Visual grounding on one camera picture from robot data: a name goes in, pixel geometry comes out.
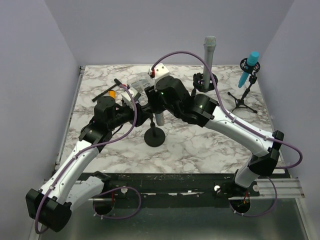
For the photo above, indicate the blue microphone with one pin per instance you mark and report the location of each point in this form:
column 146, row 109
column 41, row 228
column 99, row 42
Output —
column 249, row 65

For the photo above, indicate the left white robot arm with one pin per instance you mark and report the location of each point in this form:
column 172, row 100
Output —
column 49, row 205

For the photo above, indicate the glitter handle microphone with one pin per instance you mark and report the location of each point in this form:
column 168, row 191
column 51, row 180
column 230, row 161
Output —
column 160, row 119

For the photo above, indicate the black tripod mic stand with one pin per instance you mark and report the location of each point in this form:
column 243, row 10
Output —
column 240, row 102

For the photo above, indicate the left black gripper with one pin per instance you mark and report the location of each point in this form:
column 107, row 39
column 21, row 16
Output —
column 140, row 119

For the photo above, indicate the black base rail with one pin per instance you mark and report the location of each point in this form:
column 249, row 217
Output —
column 170, row 190

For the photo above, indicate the orange utility knife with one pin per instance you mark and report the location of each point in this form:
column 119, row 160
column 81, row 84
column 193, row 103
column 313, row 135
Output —
column 112, row 93

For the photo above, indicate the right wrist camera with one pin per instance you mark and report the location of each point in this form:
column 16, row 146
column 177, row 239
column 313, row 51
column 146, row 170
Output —
column 158, row 72

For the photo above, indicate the clear plastic screw box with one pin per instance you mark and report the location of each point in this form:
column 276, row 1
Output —
column 140, row 81

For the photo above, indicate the black shock-mount mic stand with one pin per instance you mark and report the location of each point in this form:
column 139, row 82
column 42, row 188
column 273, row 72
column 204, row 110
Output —
column 199, row 84

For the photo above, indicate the tall grey microphone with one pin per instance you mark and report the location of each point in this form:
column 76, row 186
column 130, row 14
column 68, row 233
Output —
column 209, row 48

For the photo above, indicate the black T-handle tool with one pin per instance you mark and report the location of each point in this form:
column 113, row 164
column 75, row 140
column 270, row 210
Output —
column 117, row 83

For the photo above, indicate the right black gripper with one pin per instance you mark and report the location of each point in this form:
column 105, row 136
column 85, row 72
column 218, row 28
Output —
column 153, row 98

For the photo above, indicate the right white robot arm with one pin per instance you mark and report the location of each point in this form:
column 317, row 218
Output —
column 169, row 94

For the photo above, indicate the black round-base mic stand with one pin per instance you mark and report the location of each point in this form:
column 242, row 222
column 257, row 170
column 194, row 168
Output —
column 154, row 136

